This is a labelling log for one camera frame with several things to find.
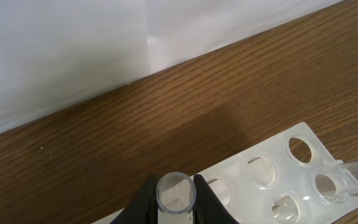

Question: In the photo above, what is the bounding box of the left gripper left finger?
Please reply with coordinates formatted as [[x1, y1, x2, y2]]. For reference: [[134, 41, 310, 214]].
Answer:
[[109, 174, 160, 224]]

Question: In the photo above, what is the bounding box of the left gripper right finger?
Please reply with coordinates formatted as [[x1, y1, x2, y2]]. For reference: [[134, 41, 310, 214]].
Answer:
[[193, 173, 241, 224]]

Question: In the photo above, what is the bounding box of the clear test tube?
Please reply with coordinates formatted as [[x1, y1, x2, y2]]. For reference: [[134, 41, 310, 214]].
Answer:
[[317, 151, 358, 203], [155, 171, 198, 224]]

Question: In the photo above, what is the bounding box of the white test tube rack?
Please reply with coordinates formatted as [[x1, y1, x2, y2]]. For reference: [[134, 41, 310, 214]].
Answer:
[[91, 121, 358, 224]]

